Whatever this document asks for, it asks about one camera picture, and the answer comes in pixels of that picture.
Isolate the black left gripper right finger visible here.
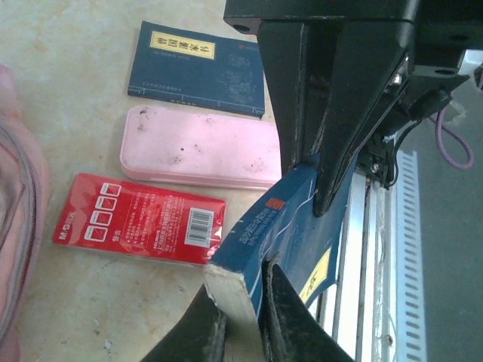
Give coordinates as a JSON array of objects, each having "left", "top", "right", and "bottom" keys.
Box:
[{"left": 260, "top": 259, "right": 355, "bottom": 362}]

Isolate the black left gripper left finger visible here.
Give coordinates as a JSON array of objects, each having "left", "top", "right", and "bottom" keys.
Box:
[{"left": 139, "top": 288, "right": 229, "bottom": 362}]

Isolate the thin blue book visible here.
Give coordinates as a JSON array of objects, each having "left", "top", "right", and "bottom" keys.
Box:
[{"left": 127, "top": 20, "right": 266, "bottom": 120}]

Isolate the thick blue book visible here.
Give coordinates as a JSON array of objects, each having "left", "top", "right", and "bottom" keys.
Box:
[{"left": 203, "top": 152, "right": 359, "bottom": 329}]

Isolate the pink pencil case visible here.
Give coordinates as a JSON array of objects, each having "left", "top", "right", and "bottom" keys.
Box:
[{"left": 119, "top": 104, "right": 283, "bottom": 192}]

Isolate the red card pack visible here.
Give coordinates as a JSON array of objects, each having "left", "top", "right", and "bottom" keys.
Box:
[{"left": 51, "top": 172, "right": 227, "bottom": 267}]

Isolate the pink student backpack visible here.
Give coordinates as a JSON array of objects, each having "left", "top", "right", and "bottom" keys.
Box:
[{"left": 0, "top": 63, "right": 51, "bottom": 362}]

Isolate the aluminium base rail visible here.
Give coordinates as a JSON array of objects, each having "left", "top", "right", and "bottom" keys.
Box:
[{"left": 316, "top": 150, "right": 397, "bottom": 362}]

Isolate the white slotted cable duct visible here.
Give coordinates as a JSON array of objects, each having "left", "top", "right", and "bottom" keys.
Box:
[{"left": 395, "top": 150, "right": 429, "bottom": 362}]

